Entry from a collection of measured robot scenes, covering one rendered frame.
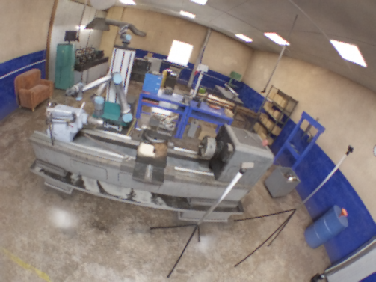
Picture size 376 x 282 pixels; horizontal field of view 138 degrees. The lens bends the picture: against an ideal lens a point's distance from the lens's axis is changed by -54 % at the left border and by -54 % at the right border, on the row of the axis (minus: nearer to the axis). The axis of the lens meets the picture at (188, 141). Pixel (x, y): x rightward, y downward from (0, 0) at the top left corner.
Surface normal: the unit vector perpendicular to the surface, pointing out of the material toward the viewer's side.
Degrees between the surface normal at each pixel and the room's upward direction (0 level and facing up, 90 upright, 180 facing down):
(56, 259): 0
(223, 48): 90
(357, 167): 90
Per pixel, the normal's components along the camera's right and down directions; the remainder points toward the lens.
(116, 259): 0.32, -0.78
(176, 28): 0.07, 0.58
